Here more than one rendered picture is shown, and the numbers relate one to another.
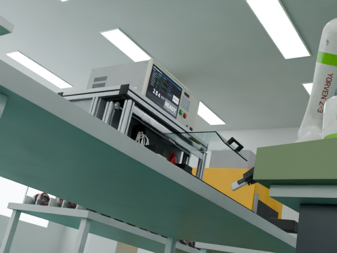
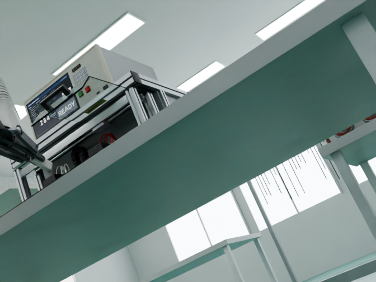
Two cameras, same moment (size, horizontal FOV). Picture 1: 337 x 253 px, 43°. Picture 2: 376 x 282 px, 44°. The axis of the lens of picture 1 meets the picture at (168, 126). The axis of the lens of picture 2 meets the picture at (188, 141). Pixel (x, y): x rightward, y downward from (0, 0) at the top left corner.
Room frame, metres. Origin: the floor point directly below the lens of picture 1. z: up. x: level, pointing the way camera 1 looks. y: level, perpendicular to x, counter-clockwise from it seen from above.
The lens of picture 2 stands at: (1.90, -1.68, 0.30)
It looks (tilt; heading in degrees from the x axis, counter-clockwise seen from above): 18 degrees up; 77
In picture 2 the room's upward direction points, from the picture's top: 23 degrees counter-clockwise
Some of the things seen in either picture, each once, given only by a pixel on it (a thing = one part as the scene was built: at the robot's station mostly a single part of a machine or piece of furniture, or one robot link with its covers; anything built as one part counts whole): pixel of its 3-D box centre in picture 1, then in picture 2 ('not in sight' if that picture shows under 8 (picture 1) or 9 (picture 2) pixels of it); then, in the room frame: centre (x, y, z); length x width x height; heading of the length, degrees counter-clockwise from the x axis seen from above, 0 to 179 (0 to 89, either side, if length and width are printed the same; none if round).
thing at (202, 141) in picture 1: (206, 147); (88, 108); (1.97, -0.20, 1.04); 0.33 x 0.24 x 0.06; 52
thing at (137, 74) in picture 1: (142, 102); (98, 103); (2.02, 0.15, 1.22); 0.44 x 0.39 x 0.20; 142
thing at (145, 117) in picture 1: (170, 134); (72, 138); (1.88, -0.02, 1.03); 0.62 x 0.01 x 0.03; 142
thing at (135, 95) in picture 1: (136, 123); (104, 130); (2.01, 0.16, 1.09); 0.68 x 0.44 x 0.05; 142
